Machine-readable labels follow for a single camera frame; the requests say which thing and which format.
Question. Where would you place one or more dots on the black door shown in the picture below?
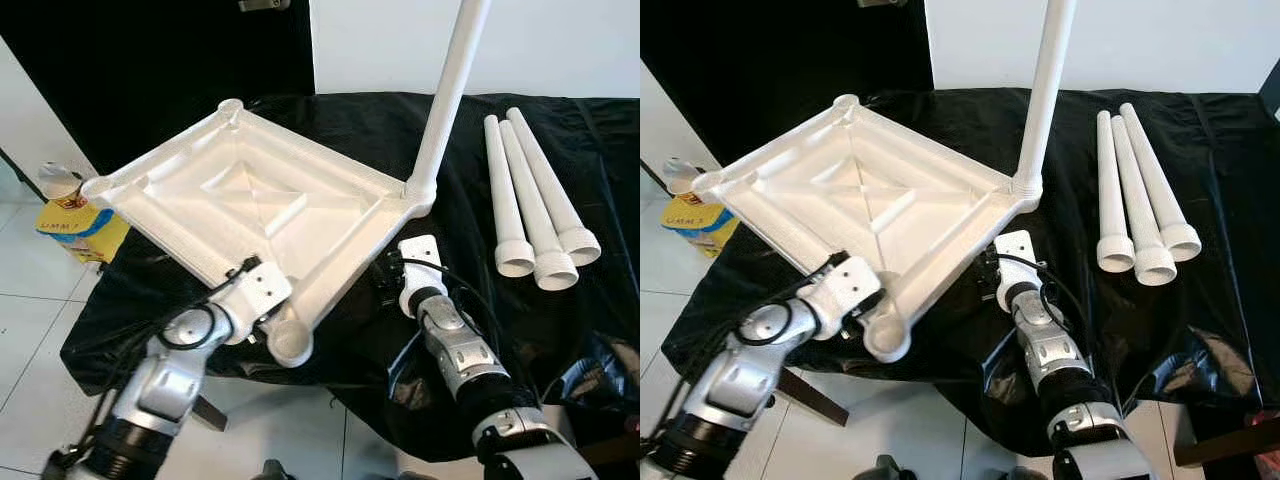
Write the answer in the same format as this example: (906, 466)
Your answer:
(780, 70)
(150, 80)

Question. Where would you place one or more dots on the white plastic table top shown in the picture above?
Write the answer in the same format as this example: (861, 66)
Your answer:
(850, 200)
(230, 200)

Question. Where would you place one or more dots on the yellow blue cardboard box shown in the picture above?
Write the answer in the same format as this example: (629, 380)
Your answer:
(85, 235)
(700, 230)

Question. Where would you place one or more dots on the black plastic table cover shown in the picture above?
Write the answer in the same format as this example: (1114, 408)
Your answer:
(1230, 330)
(590, 330)

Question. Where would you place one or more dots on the thin black rod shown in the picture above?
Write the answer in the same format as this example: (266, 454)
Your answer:
(20, 172)

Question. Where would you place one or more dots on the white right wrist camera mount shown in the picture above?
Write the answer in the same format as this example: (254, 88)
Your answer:
(425, 265)
(1020, 255)

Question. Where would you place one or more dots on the dark grey robot foot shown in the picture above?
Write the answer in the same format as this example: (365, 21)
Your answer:
(896, 469)
(276, 470)
(418, 476)
(1028, 474)

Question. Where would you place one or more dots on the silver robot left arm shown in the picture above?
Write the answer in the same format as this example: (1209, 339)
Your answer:
(750, 385)
(165, 385)

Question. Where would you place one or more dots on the instant noodle cup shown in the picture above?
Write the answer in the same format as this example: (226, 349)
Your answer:
(60, 185)
(685, 177)

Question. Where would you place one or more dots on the dark grey robot right foot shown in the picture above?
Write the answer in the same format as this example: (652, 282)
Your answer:
(418, 476)
(1028, 474)

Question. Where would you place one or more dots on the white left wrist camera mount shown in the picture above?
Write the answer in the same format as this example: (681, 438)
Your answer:
(260, 295)
(850, 285)

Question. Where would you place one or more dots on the dark grey robot left foot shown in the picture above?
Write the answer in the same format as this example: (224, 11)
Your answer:
(276, 470)
(896, 469)

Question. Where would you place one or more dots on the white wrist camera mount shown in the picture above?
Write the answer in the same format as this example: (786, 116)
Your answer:
(260, 295)
(425, 265)
(850, 285)
(1020, 255)

